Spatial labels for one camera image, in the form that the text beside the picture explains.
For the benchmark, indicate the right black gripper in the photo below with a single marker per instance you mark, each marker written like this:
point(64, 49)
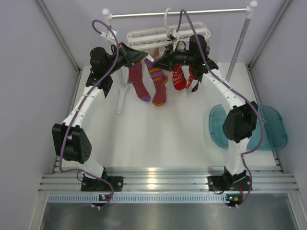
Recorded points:
point(166, 62)

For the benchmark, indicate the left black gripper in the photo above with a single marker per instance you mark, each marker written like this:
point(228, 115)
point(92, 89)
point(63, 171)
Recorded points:
point(130, 55)

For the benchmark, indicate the white plastic clip hanger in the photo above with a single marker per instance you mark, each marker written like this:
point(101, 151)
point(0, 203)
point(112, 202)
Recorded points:
point(155, 40)

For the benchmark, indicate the orange purple sock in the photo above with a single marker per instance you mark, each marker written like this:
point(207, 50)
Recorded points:
point(136, 79)
point(160, 81)

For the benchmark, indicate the pink sock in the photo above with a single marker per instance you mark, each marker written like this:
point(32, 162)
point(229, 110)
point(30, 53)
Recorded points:
point(156, 52)

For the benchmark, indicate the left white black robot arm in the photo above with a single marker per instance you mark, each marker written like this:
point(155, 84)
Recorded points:
point(70, 140)

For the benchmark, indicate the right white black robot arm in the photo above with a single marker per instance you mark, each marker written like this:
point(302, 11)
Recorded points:
point(241, 114)

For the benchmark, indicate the red sock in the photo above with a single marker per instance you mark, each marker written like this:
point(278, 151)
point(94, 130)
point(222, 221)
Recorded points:
point(179, 80)

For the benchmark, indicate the brown striped sock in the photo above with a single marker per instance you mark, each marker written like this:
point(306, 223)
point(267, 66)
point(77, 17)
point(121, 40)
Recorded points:
point(195, 86)

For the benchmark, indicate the teal plastic basket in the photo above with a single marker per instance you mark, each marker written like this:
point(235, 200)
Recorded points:
point(275, 137)

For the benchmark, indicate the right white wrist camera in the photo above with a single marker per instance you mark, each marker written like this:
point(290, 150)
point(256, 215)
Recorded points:
point(173, 36)

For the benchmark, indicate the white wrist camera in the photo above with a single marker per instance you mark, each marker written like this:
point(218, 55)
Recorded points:
point(108, 36)
point(173, 36)

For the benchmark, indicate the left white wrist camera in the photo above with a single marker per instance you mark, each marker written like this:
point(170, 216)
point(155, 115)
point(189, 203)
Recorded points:
point(108, 36)

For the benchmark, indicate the aluminium mounting rail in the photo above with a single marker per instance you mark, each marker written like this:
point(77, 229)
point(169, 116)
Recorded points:
point(265, 180)

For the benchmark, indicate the perforated cable duct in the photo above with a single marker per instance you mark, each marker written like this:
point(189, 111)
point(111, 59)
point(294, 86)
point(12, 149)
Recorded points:
point(144, 198)

